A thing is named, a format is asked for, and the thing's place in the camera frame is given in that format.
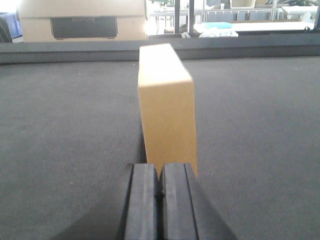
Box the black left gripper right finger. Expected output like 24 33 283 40
159 163 237 240

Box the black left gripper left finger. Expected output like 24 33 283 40
118 163 158 240

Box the brown cardboard package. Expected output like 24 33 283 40
137 43 198 174

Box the large cardboard box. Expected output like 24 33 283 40
17 0 147 43

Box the white table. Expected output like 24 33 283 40
193 21 315 35

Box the light blue pad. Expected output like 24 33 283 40
202 21 233 29

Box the blue plastic bin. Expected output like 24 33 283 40
0 12 23 43

